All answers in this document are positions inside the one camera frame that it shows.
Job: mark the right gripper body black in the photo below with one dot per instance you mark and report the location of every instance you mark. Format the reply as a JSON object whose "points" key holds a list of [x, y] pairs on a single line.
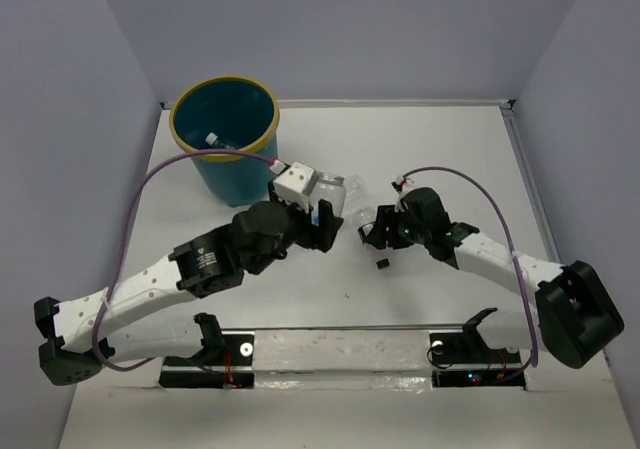
{"points": [[405, 233]]}

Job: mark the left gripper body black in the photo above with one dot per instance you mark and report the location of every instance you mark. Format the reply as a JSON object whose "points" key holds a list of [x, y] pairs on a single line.
{"points": [[300, 228]]}

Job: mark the clear bottle with black label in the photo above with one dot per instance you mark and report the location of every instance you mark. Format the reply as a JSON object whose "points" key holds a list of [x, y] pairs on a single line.
{"points": [[364, 219]]}

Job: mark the clear jar with metal lid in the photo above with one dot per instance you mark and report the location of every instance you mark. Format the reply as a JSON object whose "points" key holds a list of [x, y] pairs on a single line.
{"points": [[328, 187]]}

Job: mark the tall clear bottle white cap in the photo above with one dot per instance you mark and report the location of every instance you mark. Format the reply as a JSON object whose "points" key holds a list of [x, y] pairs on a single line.
{"points": [[222, 146]]}

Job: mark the large crushed clear bottle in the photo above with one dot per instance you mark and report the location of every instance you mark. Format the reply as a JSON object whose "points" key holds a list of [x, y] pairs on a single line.
{"points": [[355, 194]]}

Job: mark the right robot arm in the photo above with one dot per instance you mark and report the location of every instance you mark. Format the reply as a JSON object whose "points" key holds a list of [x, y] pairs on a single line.
{"points": [[567, 311]]}

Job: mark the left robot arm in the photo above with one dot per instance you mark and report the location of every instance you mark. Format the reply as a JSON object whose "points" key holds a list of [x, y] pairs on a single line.
{"points": [[85, 335]]}

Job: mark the teal bin with yellow rim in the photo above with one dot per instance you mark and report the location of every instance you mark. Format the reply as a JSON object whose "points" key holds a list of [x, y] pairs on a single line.
{"points": [[245, 115]]}

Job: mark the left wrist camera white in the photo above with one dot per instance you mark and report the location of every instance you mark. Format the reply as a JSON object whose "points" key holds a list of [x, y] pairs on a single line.
{"points": [[295, 184]]}

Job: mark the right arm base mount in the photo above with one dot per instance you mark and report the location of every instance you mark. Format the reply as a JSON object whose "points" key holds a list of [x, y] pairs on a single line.
{"points": [[462, 359]]}

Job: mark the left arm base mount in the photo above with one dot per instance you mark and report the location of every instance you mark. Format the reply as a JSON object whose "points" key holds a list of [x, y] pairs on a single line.
{"points": [[224, 362]]}

